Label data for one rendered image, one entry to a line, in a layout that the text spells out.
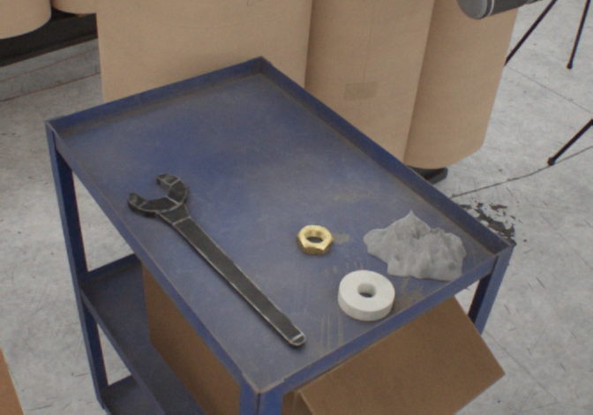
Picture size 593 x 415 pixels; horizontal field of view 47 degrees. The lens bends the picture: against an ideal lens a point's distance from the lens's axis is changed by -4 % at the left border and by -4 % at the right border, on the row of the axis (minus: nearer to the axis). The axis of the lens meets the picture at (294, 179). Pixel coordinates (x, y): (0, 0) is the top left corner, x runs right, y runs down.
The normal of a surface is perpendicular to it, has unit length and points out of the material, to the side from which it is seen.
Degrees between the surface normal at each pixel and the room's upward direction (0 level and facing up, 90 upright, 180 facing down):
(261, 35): 90
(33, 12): 90
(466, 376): 26
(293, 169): 0
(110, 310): 0
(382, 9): 90
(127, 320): 0
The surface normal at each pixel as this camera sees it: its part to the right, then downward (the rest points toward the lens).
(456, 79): 0.25, 0.61
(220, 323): 0.07, -0.79
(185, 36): -0.14, 0.60
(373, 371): 0.33, -0.48
